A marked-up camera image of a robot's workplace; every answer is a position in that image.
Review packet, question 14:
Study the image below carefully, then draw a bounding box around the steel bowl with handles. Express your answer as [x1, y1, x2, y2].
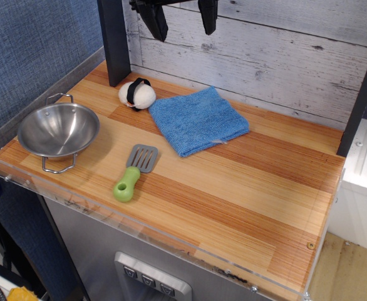
[17, 93, 100, 174]

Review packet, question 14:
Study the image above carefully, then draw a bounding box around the dark grey right post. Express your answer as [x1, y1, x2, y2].
[336, 0, 367, 157]

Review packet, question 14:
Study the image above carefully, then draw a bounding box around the dark grey post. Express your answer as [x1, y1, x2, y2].
[336, 0, 367, 157]
[97, 0, 131, 87]

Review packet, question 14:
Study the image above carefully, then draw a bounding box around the green handled grey spatula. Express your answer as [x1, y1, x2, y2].
[113, 144, 158, 203]

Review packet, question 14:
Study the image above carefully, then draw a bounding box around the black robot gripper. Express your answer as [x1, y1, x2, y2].
[129, 0, 218, 42]

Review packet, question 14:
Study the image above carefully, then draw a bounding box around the blue towel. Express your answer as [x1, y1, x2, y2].
[149, 87, 249, 157]

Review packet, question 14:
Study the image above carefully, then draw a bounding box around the stainless steel cabinet front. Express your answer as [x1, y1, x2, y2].
[45, 198, 266, 300]

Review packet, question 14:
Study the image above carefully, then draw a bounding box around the dark grey left post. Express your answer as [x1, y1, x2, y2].
[97, 0, 131, 87]

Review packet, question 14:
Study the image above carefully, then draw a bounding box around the silver dispenser button panel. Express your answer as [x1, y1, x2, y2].
[114, 251, 192, 300]

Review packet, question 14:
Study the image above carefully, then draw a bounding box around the white side cabinet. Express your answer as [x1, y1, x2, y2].
[328, 119, 367, 248]

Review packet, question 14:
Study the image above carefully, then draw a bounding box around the white plush sushi toy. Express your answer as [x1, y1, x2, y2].
[118, 78, 156, 112]

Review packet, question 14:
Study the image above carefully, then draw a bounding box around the clear acrylic edge guard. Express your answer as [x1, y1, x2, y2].
[0, 146, 344, 300]

